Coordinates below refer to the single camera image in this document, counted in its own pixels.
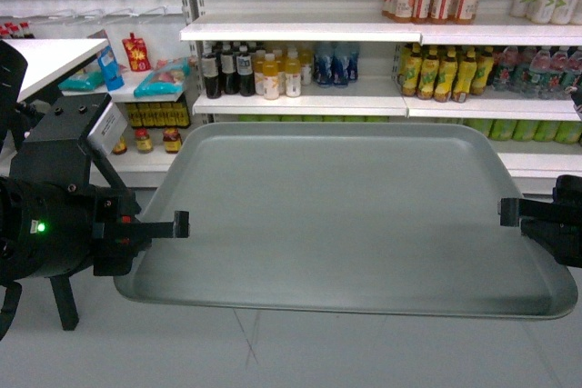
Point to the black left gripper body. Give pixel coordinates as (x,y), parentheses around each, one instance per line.
(47,231)

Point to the white checkout counter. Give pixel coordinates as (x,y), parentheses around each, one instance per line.
(52,60)

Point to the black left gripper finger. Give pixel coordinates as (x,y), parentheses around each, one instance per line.
(177,228)

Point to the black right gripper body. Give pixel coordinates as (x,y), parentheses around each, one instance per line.
(562,240)

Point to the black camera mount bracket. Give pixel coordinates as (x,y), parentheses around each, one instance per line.
(57,151)

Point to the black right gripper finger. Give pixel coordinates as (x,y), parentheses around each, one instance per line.
(512,210)

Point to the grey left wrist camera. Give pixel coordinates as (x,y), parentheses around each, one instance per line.
(108,129)

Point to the grey rectangular serving tray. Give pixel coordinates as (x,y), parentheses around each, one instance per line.
(345,218)

